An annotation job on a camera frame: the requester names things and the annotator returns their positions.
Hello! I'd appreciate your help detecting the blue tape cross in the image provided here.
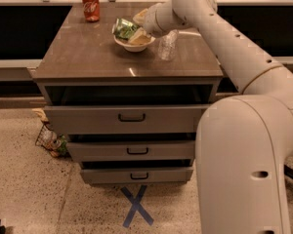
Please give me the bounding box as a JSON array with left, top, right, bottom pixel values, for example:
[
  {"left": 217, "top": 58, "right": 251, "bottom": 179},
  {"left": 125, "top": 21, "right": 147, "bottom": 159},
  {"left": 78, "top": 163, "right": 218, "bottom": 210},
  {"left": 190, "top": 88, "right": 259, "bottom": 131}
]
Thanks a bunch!
[{"left": 121, "top": 185, "right": 154, "bottom": 228}]

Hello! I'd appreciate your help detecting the green soda can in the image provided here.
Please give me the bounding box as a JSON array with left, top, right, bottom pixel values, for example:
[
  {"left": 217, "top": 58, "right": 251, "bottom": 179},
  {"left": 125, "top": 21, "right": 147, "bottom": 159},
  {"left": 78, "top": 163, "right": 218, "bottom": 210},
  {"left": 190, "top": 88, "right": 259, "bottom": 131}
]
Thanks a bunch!
[{"left": 112, "top": 18, "right": 140, "bottom": 40}]

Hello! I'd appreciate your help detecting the wire basket with items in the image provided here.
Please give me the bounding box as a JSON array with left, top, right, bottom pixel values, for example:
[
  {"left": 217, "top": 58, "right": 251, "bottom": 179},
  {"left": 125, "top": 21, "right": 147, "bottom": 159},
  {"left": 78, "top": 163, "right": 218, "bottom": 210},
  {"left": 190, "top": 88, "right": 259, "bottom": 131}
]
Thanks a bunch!
[{"left": 35, "top": 125, "right": 68, "bottom": 158}]

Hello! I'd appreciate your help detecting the red cola can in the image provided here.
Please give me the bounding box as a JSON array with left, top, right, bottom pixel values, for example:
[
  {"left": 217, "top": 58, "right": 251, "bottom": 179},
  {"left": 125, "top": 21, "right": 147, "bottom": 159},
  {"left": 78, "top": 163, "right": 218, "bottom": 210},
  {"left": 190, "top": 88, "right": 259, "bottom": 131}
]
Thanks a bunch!
[{"left": 82, "top": 0, "right": 100, "bottom": 22}]

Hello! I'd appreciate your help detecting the middle grey drawer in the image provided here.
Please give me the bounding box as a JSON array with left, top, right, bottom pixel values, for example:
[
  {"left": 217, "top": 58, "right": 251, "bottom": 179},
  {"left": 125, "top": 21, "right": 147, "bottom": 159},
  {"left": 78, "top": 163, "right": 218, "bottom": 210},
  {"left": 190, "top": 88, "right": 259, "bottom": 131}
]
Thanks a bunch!
[{"left": 67, "top": 140, "right": 194, "bottom": 163}]

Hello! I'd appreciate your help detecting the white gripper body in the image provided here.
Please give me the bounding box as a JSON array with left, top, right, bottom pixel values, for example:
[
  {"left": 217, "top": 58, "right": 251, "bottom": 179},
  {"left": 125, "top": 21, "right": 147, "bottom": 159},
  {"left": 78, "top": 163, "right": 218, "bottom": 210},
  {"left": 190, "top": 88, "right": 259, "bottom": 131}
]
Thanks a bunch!
[{"left": 143, "top": 1, "right": 186, "bottom": 38}]

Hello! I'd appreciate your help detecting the clear plastic bottle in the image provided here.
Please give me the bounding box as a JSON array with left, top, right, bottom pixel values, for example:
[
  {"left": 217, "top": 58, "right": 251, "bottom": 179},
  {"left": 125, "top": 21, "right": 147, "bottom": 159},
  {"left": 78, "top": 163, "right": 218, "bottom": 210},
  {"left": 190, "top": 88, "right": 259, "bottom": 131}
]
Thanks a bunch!
[{"left": 158, "top": 30, "right": 179, "bottom": 60}]

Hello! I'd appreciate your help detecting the top grey drawer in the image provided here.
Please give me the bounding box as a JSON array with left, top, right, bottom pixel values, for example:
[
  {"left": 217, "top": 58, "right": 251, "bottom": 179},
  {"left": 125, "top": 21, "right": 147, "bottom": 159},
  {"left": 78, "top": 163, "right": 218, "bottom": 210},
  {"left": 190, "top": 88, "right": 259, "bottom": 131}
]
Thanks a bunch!
[{"left": 44, "top": 104, "right": 208, "bottom": 136}]

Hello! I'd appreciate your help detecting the white paper bowl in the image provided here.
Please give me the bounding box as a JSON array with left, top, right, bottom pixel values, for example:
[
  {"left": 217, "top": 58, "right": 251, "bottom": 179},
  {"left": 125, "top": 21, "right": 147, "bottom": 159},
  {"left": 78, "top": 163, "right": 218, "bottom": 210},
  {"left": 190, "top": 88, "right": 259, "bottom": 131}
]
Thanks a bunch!
[{"left": 114, "top": 37, "right": 155, "bottom": 53}]

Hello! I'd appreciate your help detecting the grey drawer cabinet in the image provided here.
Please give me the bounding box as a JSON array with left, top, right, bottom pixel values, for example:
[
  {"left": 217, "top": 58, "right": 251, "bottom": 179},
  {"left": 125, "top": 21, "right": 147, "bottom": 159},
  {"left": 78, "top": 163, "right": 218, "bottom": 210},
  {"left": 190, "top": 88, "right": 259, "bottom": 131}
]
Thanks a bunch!
[{"left": 32, "top": 5, "right": 224, "bottom": 107}]

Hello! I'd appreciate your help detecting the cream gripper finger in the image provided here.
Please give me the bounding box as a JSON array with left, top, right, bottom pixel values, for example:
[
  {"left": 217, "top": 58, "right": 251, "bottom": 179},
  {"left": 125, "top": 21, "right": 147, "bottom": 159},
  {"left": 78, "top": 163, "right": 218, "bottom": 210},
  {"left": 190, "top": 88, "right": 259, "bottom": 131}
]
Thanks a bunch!
[
  {"left": 128, "top": 27, "right": 151, "bottom": 45},
  {"left": 133, "top": 9, "right": 147, "bottom": 26}
]

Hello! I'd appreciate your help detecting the grey drawer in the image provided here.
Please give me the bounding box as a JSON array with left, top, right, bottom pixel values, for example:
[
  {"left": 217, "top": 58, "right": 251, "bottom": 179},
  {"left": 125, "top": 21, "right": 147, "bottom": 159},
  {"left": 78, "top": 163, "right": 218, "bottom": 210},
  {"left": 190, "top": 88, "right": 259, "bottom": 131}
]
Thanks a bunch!
[
  {"left": 44, "top": 104, "right": 208, "bottom": 136},
  {"left": 67, "top": 140, "right": 194, "bottom": 163},
  {"left": 80, "top": 167, "right": 193, "bottom": 184}
]

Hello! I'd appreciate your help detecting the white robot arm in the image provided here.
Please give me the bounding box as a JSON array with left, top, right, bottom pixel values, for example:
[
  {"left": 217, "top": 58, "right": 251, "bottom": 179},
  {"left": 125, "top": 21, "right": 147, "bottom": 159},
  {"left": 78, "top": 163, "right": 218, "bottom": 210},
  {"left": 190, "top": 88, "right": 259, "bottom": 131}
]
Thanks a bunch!
[{"left": 144, "top": 0, "right": 293, "bottom": 234}]

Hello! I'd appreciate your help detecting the bottom grey drawer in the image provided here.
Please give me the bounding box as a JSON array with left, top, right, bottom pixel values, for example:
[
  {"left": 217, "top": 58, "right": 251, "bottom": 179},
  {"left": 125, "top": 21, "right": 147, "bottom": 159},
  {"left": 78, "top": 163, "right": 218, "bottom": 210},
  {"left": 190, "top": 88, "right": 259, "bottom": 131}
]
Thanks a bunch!
[{"left": 80, "top": 167, "right": 193, "bottom": 184}]

